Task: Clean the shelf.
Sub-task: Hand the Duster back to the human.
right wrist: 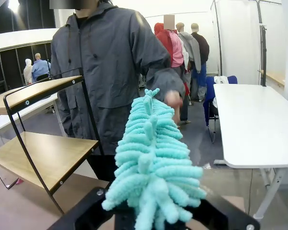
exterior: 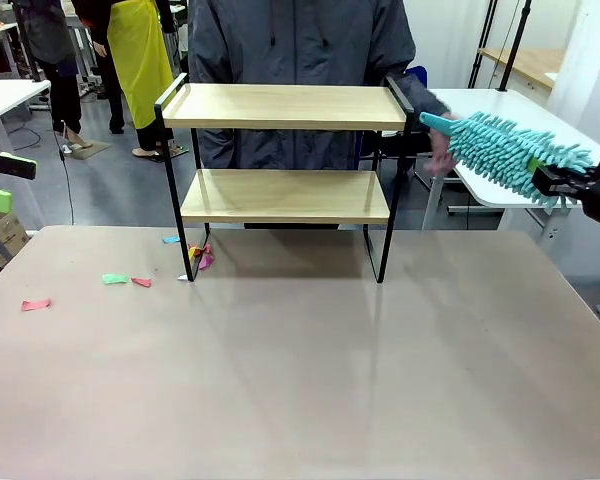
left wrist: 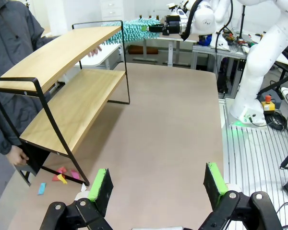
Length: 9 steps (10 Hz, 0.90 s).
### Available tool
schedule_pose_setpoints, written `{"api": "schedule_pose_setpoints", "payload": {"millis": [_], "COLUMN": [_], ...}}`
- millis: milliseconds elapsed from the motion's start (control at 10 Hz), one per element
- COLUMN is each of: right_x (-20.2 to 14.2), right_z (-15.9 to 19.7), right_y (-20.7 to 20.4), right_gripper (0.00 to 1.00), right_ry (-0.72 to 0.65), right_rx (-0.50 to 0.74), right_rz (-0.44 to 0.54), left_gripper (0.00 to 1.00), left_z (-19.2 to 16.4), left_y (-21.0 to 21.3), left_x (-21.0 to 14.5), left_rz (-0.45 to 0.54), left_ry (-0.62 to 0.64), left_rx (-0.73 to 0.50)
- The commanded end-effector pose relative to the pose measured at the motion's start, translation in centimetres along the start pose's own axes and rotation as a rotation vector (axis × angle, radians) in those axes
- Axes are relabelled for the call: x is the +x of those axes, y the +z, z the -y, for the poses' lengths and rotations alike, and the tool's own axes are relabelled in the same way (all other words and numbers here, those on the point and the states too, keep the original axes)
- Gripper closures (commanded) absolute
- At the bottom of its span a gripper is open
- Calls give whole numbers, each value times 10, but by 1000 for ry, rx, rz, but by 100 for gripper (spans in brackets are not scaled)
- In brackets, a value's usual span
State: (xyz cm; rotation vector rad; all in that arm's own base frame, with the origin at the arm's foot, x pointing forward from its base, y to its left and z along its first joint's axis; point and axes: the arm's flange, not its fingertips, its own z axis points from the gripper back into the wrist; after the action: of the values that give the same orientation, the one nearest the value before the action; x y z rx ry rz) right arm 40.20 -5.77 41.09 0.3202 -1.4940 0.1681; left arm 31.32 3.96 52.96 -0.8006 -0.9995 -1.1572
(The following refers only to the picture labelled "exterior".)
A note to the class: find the teal microfibre duster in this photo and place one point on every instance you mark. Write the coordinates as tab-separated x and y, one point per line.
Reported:
500	150

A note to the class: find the red paper scrap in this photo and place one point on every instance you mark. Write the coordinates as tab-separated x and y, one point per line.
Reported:
35	304
141	282
206	248

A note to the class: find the green paper scrap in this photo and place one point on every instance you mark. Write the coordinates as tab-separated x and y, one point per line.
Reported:
114	279

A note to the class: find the teal paper scrap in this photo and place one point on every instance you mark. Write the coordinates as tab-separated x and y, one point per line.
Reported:
171	240

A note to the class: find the yellow paper scrap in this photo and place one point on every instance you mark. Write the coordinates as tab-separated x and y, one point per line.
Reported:
194	251

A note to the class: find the pink paper scrap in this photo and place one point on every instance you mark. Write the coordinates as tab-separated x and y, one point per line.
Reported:
206	262

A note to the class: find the person's left forearm grey sleeve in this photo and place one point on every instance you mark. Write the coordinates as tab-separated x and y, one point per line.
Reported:
425	97

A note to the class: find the person's left hand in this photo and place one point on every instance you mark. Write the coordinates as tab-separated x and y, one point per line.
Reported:
442	155

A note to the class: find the cardboard box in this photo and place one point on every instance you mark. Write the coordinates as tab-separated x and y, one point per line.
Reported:
10	235

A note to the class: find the white desk with legs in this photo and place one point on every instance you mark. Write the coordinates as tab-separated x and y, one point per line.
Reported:
5	97

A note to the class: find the grey floor mat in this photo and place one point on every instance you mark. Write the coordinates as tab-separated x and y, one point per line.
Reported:
87	149

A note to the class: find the person in dark grey clothes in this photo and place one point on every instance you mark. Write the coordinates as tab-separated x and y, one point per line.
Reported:
65	95

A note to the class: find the white side table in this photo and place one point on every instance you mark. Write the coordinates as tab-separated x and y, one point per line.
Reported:
485	107

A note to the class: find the wooden background desk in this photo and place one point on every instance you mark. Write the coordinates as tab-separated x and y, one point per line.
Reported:
530	62

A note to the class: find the person in black trousers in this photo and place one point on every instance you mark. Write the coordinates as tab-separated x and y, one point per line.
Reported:
116	100

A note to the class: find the black pole stand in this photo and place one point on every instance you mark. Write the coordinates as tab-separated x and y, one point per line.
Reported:
515	45

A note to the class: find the black office chair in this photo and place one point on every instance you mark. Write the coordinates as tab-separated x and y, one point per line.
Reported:
405	150

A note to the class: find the black tripod stand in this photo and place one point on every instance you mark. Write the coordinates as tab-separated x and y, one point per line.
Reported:
485	35

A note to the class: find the blue chair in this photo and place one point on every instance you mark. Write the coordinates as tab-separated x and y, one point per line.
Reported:
422	72

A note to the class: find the person in yellow apron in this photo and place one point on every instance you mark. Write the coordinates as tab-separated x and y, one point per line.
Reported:
140	60

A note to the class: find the person in grey jacket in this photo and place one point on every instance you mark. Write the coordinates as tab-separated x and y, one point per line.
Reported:
300	45

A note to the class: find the two-tier wooden shelf black frame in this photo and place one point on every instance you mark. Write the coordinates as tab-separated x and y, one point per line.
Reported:
285	107

